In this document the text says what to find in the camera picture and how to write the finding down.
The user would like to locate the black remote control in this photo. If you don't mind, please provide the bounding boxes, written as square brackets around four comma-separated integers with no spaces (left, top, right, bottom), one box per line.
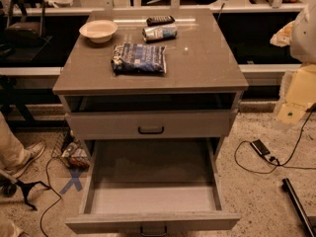
[146,16,175,27]

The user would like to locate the black floor cable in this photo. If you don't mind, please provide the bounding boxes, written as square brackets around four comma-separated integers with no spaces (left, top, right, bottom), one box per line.
[233,106,316,175]

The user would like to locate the black cable left floor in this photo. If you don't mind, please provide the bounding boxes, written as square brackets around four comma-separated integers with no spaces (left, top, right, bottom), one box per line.
[39,156,67,237]

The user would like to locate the black chair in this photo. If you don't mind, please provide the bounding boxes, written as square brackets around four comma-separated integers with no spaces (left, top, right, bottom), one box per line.
[4,0,50,48]

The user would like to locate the closed grey upper drawer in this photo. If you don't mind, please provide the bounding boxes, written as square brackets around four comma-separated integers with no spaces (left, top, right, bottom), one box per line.
[66,111,237,140]

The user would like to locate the blue tape cross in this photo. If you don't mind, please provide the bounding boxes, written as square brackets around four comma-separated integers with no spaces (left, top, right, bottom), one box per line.
[60,169,83,195]

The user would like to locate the white bowl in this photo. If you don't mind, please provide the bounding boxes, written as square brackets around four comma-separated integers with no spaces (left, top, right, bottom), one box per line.
[79,20,118,43]

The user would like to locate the black bar on floor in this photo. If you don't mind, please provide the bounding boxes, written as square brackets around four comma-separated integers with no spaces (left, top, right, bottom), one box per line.
[282,178,316,237]

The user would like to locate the wire basket with snacks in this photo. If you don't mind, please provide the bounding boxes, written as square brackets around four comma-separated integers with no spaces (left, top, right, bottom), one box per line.
[52,128,90,169]

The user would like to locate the open grey lower drawer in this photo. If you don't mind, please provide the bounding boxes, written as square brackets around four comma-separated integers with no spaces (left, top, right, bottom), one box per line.
[66,139,239,237]

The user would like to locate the grey sneaker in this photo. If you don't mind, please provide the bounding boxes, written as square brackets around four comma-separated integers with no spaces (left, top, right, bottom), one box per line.
[9,141,45,178]

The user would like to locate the person leg beige trousers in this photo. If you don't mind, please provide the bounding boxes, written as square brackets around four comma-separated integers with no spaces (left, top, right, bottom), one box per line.
[0,113,31,176]

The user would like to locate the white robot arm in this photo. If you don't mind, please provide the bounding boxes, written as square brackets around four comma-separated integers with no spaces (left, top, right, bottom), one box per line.
[270,1,316,125]

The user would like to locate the silver blue soda can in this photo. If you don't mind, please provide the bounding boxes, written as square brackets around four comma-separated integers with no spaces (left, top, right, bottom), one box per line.
[142,24,178,41]

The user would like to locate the black stand base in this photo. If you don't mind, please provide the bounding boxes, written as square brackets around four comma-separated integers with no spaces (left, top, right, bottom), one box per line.
[0,169,50,210]

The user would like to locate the blue chip bag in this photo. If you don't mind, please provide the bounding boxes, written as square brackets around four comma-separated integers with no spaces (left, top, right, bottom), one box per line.
[111,42,166,73]

